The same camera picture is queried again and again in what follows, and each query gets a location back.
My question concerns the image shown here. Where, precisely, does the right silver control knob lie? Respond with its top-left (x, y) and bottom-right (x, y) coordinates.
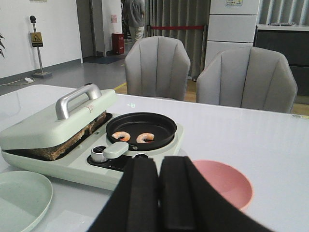
top-left (132, 153), bottom-right (149, 159)

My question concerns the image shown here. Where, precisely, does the white power strip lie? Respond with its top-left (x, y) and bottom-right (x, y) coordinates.
top-left (24, 77), bottom-right (34, 83)

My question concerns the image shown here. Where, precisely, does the dark grey counter cabinet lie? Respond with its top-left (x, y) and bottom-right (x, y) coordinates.
top-left (254, 24), bottom-right (309, 104)

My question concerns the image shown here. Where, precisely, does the left grey upholstered chair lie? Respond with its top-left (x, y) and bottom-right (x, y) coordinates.
top-left (125, 36), bottom-right (190, 101)

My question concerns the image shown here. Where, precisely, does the mint green breakfast maker base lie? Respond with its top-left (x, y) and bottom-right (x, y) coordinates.
top-left (1, 113), bottom-right (183, 190)

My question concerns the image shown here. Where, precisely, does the red barrier belt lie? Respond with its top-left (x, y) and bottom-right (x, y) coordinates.
top-left (147, 25), bottom-right (208, 30)

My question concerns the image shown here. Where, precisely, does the white refrigerator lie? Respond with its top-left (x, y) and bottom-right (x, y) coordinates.
top-left (205, 0), bottom-right (260, 66)

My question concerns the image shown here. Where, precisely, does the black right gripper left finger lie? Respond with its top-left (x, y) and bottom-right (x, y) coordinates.
top-left (88, 158), bottom-right (158, 232)

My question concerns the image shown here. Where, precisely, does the right grey upholstered chair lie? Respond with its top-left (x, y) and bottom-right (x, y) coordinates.
top-left (197, 47), bottom-right (297, 113)

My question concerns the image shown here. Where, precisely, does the grey upholstered chair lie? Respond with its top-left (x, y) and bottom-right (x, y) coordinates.
top-left (197, 47), bottom-right (297, 113)
top-left (125, 36), bottom-right (190, 101)

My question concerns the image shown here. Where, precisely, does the mint green round plate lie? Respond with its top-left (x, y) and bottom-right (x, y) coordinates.
top-left (0, 171), bottom-right (53, 232)

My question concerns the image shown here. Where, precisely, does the orange shrimp piece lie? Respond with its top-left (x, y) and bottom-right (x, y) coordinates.
top-left (136, 133), bottom-right (155, 144)
top-left (112, 131), bottom-right (131, 142)

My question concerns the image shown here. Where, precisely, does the left silver control knob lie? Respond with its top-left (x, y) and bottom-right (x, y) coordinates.
top-left (91, 145), bottom-right (107, 163)

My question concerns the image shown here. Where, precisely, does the silver control knob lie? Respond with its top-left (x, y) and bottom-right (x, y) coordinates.
top-left (91, 145), bottom-right (107, 163)
top-left (132, 153), bottom-right (149, 159)

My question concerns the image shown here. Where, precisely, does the pink plastic bowl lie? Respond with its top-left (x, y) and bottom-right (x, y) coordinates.
top-left (193, 159), bottom-right (254, 211)

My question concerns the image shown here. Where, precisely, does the red trash bin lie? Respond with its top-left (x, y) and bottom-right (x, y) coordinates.
top-left (112, 33), bottom-right (125, 55)

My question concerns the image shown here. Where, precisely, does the black round frying pan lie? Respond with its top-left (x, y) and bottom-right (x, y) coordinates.
top-left (105, 112), bottom-right (182, 156)

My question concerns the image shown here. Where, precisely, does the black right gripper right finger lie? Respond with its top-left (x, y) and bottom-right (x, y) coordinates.
top-left (159, 156), bottom-right (269, 232)

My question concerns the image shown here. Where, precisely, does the yellow warning sign stand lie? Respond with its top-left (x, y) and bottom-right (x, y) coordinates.
top-left (29, 15), bottom-right (52, 78)

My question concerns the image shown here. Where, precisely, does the person in background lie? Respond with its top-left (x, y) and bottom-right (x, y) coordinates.
top-left (123, 0), bottom-right (145, 42)

